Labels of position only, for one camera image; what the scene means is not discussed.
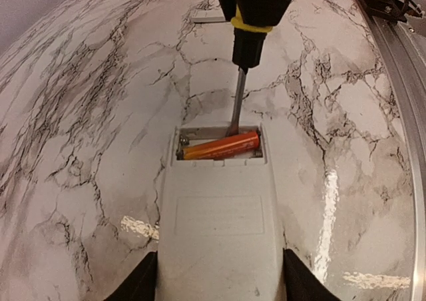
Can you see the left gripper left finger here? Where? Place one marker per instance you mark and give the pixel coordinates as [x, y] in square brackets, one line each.
[140, 284]

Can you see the front aluminium frame rail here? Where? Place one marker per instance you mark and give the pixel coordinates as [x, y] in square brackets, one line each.
[402, 46]

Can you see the yellow handled screwdriver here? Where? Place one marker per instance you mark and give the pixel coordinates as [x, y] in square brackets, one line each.
[246, 54]

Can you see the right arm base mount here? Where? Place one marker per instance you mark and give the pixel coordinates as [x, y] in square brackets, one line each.
[392, 10]

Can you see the white remote control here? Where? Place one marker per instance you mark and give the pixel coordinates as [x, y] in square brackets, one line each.
[220, 235]

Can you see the white battery cover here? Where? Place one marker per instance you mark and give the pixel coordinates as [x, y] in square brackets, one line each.
[208, 16]

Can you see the orange black battery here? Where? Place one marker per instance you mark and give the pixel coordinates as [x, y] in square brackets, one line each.
[221, 148]

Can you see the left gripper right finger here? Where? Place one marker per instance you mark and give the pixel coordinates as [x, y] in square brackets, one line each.
[301, 284]

